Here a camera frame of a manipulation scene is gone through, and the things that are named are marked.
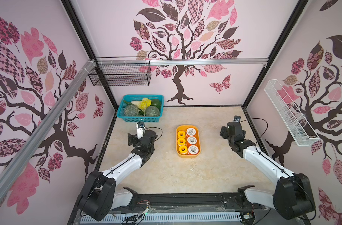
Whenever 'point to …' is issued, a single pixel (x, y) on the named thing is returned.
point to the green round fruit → (156, 102)
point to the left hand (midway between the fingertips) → (136, 134)
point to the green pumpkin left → (131, 110)
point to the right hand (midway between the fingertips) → (230, 130)
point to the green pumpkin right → (152, 111)
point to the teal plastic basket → (121, 112)
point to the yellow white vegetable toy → (143, 104)
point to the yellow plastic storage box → (184, 128)
